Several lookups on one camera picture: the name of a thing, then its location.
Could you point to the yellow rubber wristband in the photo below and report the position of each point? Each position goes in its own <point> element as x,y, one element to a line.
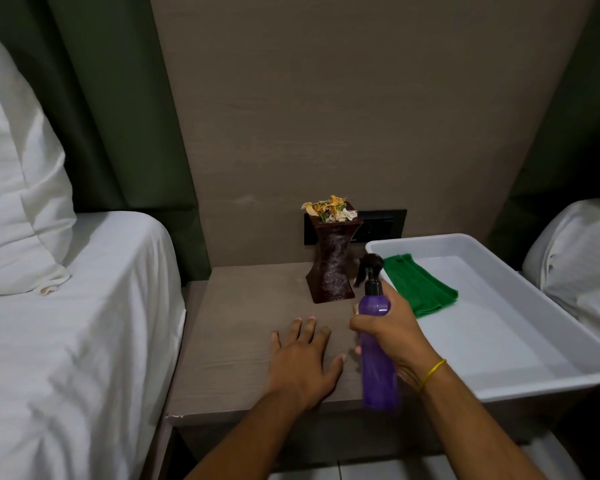
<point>431,373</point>

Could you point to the person's left forearm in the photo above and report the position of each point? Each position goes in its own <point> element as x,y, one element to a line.
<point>252,439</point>

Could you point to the bed with white sheet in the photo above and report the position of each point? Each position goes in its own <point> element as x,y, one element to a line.
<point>577,264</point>
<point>75,354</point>

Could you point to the dark red vase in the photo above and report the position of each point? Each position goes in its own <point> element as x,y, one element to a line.
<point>333,259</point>

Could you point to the purple spray bottle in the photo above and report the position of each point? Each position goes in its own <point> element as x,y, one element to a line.
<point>376,354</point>

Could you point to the person's left middle finger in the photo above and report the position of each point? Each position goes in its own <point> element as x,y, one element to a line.
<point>307,332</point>

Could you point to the person's left thumb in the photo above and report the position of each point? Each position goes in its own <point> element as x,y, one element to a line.
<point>335,370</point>

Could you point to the person's right hand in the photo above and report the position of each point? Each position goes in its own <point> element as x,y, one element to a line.
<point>398,337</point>

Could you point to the person's right forearm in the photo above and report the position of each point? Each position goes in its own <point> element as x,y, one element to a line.
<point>472,424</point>

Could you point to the person's left little finger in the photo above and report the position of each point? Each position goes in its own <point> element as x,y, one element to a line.
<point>275,342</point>

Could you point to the person's left hand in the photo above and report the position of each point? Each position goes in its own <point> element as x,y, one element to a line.
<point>296,367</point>

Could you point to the green cloth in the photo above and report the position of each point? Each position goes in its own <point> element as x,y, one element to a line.
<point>417,284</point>

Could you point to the wooden bedside table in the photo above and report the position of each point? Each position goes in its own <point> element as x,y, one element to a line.
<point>260,314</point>

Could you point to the white plastic tray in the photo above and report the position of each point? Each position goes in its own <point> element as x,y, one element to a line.
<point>500,324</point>

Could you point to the white pillow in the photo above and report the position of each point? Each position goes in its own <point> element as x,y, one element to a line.
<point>17,194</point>

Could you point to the green padded headboard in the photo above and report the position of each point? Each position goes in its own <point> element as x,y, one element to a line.
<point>565,144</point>
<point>125,144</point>

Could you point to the dried flowers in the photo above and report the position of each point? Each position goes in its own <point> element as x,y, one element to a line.
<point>330,208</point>

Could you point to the black wall socket panel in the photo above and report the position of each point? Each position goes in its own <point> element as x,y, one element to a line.
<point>382,225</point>

